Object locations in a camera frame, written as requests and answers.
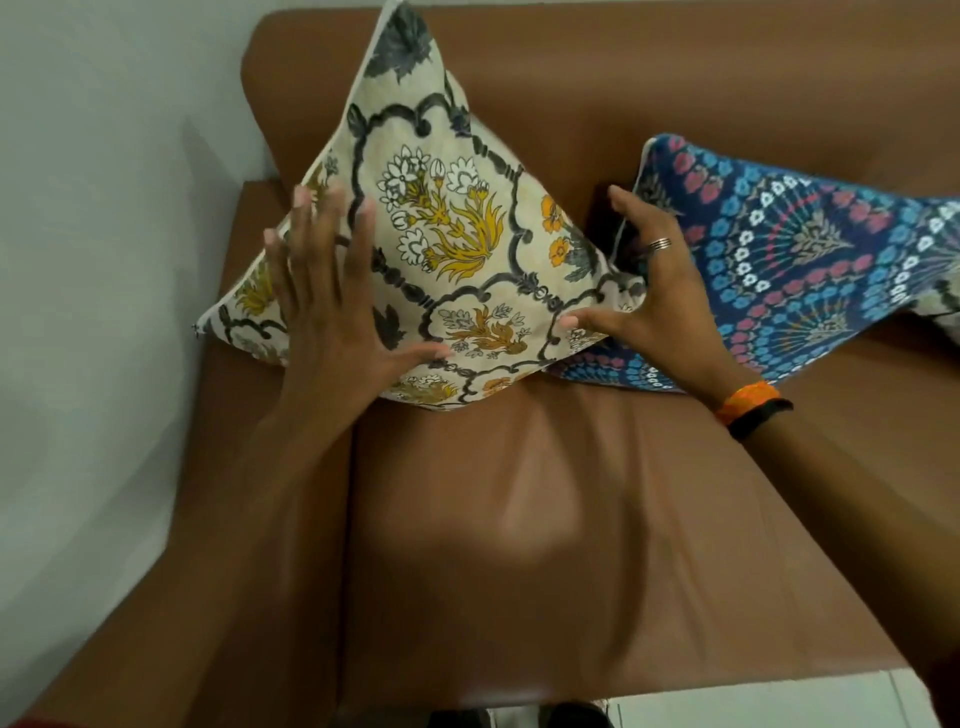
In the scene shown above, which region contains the cream floral cushion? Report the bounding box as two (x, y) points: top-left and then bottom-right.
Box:
(193, 0), (648, 412)

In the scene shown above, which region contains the person's left forearm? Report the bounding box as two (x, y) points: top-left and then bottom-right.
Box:
(22, 408), (376, 728)

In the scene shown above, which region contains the blue patterned cushion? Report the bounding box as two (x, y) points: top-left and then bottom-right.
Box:
(546, 133), (960, 394)

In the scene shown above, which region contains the brown leather sofa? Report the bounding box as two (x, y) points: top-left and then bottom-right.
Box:
(21, 0), (960, 728)

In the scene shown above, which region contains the person's right forearm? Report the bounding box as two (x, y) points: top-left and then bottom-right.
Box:
(738, 408), (960, 728)

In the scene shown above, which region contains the cream black patterned cushion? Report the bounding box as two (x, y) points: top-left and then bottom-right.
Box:
(906, 264), (960, 348)

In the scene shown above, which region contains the person's right hand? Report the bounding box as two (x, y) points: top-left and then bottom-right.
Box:
(557, 185), (760, 412)

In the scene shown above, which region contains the person's left hand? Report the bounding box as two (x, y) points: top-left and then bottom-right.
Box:
(262, 180), (453, 436)

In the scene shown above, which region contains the black wristband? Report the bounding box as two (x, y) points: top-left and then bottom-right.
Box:
(726, 398), (795, 444)

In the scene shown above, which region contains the orange wristband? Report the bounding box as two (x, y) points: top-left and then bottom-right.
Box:
(713, 379), (783, 427)

